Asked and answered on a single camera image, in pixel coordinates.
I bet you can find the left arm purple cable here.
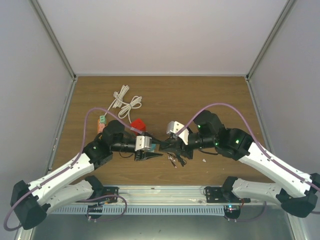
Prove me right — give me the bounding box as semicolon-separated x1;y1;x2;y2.
4;107;143;231

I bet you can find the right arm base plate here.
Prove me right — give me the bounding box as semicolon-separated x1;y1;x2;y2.
203;186;243;204

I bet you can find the orange power strip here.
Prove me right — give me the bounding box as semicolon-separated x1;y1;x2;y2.
97;120;106;134

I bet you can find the white orange strip cord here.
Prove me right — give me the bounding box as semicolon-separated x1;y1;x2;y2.
104;84;130;117

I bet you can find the red cube adapter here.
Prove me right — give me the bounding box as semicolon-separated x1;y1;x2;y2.
130;118;146;132

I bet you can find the slotted cable duct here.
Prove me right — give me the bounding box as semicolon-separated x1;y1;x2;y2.
53;204;225;216

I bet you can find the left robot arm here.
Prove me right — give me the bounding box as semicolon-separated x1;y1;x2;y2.
10;120;159;230

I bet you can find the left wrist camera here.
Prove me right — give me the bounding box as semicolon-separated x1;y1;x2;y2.
134;135;152;152

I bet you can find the green USB charger plug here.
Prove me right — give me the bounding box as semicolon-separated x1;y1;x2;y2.
99;115;107;124

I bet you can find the white teal strip cord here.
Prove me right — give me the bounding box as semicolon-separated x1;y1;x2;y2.
117;95;143;125

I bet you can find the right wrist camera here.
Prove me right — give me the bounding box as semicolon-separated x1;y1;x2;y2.
166;121;190;145

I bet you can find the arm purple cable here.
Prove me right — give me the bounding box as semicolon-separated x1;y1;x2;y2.
174;102;320;223
4;107;143;231

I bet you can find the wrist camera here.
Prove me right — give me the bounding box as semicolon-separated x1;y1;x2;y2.
166;121;190;145
134;135;152;152

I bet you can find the aluminium front rail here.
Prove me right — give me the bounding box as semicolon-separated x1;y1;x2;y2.
31;184;297;206

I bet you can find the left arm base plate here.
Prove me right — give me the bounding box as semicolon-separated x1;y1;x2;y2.
98;186;119;204

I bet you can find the black adapter cable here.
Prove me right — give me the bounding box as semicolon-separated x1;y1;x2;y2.
167;153;188;169

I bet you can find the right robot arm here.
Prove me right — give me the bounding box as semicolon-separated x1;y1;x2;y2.
159;110;320;218

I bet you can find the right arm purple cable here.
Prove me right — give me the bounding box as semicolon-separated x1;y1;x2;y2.
174;102;320;223

